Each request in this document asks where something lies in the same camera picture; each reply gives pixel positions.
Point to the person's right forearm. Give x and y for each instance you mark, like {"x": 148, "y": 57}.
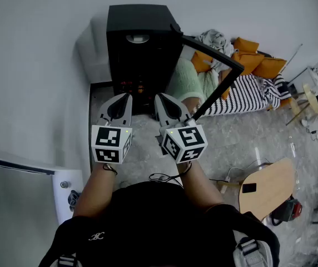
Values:
{"x": 200, "y": 188}

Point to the person's black t-shirt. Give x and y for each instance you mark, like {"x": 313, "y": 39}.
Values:
{"x": 153, "y": 227}

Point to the black white striped blanket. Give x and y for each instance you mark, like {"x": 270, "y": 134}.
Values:
{"x": 245, "y": 93}

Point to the silver round knob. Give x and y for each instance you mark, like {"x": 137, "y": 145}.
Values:
{"x": 64, "y": 184}

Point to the white cabinet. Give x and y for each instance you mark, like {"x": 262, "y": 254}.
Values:
{"x": 312, "y": 76}

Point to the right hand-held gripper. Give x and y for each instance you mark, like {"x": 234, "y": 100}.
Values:
{"x": 188, "y": 142}

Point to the red black tool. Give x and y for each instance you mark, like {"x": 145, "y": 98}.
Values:
{"x": 289, "y": 208}

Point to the white framed door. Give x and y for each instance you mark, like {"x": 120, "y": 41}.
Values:
{"x": 14, "y": 204}

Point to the orange drink bottle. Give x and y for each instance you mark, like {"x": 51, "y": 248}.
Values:
{"x": 141, "y": 89}

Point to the white power strip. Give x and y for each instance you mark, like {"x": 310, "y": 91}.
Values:
{"x": 225, "y": 184}

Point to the person's left forearm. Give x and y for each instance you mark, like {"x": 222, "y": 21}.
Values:
{"x": 95, "y": 189}

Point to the light wooden table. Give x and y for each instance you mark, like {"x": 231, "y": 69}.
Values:
{"x": 270, "y": 185}

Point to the orange pillow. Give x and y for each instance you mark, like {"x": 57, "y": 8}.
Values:
{"x": 271, "y": 67}
{"x": 200, "y": 61}
{"x": 246, "y": 44}
{"x": 249, "y": 63}

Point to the black cabinet with glass door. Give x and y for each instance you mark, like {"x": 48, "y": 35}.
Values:
{"x": 143, "y": 18}

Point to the black phone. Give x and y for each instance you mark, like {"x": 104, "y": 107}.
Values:
{"x": 249, "y": 188}

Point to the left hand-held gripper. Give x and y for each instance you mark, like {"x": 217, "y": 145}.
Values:
{"x": 107, "y": 140}

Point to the red drink can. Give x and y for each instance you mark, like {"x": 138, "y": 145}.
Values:
{"x": 125, "y": 86}

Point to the round wooden stool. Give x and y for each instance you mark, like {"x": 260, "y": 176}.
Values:
{"x": 310, "y": 96}

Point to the thin metal pole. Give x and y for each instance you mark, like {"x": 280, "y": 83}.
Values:
{"x": 291, "y": 58}

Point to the grey crumpled cloth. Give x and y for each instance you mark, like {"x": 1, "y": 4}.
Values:
{"x": 217, "y": 39}

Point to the white round plate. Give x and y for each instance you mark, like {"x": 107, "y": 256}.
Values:
{"x": 137, "y": 39}

